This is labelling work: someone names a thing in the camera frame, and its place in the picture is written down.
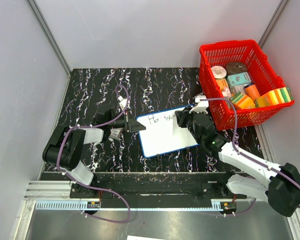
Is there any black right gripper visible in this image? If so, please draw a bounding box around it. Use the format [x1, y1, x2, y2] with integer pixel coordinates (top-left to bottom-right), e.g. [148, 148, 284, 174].
[175, 106, 203, 144]

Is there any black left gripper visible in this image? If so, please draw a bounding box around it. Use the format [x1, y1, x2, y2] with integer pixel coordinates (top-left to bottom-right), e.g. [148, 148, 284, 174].
[107, 110, 146, 133]

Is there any blue framed whiteboard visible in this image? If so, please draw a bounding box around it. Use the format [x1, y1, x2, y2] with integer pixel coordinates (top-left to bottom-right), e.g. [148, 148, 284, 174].
[136, 106, 198, 158]

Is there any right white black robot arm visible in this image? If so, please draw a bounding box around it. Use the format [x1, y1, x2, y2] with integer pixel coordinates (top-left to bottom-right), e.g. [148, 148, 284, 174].
[175, 106, 300, 217]

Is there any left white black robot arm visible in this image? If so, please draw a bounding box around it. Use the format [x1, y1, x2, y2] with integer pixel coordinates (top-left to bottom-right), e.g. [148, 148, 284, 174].
[42, 109, 146, 198]

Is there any red plastic basket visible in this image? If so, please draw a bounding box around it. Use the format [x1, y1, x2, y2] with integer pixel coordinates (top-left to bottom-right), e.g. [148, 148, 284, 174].
[199, 39, 295, 130]

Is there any orange pink package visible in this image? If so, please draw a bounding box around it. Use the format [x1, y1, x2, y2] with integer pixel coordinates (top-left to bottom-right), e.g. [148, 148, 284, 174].
[215, 78, 230, 92]

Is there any white tape roll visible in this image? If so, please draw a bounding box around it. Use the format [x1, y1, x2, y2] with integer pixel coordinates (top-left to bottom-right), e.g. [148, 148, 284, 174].
[210, 65, 227, 79]

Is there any white grey box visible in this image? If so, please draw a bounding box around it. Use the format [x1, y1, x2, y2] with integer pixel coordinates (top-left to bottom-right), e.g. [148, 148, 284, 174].
[230, 84, 247, 95]

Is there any green yellow sponge box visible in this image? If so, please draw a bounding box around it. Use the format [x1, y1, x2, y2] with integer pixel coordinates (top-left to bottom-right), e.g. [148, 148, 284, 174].
[230, 92, 256, 110]

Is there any brown round item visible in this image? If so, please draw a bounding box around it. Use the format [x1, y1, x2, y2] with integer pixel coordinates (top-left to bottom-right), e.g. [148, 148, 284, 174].
[225, 61, 248, 75]

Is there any teal box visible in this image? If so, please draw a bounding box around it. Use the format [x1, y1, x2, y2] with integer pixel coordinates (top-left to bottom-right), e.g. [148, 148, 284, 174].
[226, 72, 252, 87]

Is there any orange cylinder package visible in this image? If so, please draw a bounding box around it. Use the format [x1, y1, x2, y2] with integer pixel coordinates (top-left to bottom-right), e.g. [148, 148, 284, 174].
[244, 83, 261, 101]

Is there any yellow orange sponge pack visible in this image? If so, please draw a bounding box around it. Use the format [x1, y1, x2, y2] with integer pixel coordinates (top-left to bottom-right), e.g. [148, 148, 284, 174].
[255, 86, 294, 108]

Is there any white paper sheet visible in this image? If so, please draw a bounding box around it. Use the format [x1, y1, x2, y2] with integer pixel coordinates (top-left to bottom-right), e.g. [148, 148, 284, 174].
[127, 235, 162, 240]

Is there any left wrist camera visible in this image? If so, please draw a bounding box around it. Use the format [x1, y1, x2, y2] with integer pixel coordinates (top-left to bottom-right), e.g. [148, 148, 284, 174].
[117, 95, 128, 110]

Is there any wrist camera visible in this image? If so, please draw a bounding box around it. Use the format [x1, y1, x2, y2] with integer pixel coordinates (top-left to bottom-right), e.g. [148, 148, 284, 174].
[117, 95, 128, 110]
[189, 95, 209, 114]

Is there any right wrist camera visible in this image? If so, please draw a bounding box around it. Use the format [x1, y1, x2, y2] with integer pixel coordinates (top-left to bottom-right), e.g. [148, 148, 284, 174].
[189, 95, 209, 114]

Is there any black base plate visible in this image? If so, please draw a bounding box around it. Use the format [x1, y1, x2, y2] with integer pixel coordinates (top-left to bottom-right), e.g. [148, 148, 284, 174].
[69, 171, 248, 201]

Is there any white slotted cable duct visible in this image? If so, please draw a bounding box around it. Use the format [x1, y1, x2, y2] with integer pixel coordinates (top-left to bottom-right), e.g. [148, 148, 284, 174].
[35, 199, 225, 212]

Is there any aluminium rail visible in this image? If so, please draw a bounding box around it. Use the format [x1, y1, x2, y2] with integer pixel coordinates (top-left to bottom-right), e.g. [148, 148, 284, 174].
[23, 181, 73, 200]

